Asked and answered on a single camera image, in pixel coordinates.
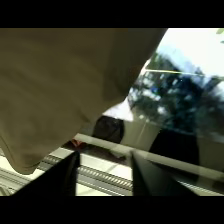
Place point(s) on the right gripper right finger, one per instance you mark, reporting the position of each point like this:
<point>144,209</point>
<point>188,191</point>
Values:
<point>151,180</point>

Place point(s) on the olive brown garment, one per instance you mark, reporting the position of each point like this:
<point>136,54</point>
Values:
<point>56,90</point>

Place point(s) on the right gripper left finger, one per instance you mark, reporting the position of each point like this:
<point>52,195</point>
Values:
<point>59,181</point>

